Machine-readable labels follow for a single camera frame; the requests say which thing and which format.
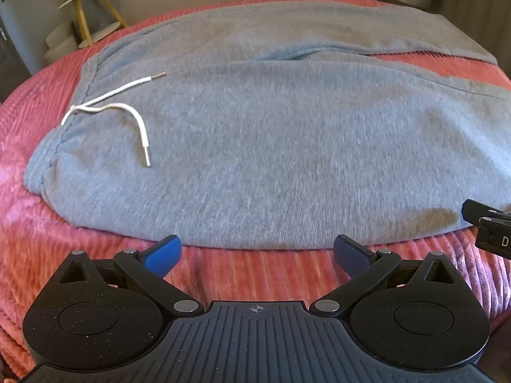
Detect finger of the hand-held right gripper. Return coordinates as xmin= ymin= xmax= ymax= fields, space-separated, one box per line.
xmin=476 ymin=214 xmax=511 ymax=260
xmin=461 ymin=199 xmax=507 ymax=226

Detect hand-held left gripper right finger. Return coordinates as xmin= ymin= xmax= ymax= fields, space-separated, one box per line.
xmin=310 ymin=235 xmax=458 ymax=318

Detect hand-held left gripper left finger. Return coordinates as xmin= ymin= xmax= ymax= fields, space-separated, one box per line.
xmin=59 ymin=235 xmax=203 ymax=317

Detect grey pants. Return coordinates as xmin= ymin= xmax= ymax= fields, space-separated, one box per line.
xmin=23 ymin=0 xmax=511 ymax=250

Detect pink ribbed blanket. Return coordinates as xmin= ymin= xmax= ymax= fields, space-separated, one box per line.
xmin=0 ymin=0 xmax=511 ymax=379

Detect white round pouf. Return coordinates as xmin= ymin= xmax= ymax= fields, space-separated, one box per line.
xmin=43 ymin=22 xmax=80 ymax=64

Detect gold side table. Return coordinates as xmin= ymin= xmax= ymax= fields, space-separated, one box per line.
xmin=57 ymin=0 xmax=127 ymax=45

